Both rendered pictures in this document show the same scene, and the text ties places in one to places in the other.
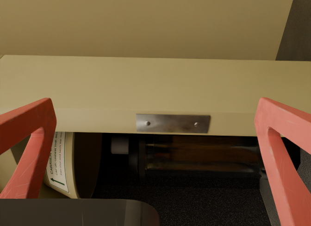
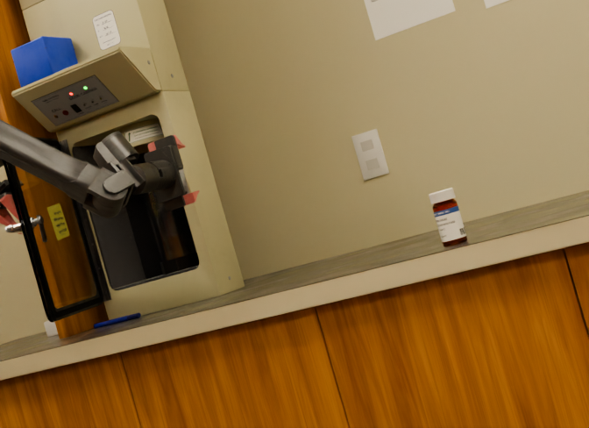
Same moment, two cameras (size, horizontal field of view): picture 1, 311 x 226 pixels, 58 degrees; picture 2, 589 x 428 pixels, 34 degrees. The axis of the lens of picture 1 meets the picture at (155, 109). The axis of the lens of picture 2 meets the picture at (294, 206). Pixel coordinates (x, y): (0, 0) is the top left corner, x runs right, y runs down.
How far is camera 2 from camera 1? 185 cm
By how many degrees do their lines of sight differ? 9
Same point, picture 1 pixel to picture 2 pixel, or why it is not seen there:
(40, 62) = (191, 112)
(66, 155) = (147, 139)
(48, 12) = (233, 74)
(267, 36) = (271, 263)
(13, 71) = (183, 103)
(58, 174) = (134, 137)
